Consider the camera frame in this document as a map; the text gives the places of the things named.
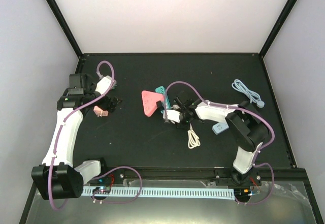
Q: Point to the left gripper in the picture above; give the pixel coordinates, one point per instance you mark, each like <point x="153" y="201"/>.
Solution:
<point x="111" y="108"/>

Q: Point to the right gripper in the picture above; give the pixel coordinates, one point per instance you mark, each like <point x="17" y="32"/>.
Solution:
<point x="185" y="126"/>

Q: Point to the pink square socket adapter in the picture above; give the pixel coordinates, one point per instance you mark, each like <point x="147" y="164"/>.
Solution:
<point x="100" y="112"/>

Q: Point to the light blue power strip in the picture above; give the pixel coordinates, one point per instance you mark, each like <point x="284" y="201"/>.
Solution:
<point x="219" y="128"/>

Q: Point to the pink triangular power strip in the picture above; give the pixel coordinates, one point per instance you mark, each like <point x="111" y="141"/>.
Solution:
<point x="149" y="100"/>

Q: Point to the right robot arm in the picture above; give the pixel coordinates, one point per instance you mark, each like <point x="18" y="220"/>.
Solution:
<point x="248" y="128"/>

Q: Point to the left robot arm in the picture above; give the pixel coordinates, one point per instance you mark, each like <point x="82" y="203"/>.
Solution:
<point x="56" y="177"/>

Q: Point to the left circuit board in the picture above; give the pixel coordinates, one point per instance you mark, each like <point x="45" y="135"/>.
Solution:
<point x="101" y="190"/>

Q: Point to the circuit board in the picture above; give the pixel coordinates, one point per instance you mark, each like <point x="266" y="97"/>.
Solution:
<point x="101" y="190"/>
<point x="246" y="192"/>

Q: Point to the right circuit board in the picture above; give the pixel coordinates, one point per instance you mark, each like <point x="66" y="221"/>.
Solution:
<point x="246" y="192"/>

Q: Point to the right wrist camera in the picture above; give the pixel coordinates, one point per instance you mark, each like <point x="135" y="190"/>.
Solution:
<point x="172" y="115"/>

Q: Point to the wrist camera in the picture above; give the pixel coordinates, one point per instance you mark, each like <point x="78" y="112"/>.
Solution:
<point x="105" y="83"/>
<point x="172" y="115"/>

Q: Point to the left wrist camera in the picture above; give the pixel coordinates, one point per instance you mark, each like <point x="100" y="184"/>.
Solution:
<point x="105" y="83"/>

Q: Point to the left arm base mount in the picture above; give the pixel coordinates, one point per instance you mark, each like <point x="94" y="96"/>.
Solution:
<point x="109" y="176"/>

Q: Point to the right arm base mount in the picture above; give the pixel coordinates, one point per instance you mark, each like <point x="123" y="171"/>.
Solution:
<point x="232" y="178"/>

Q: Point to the white slotted cable duct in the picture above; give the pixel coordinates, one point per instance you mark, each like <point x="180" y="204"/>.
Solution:
<point x="164" y="192"/>

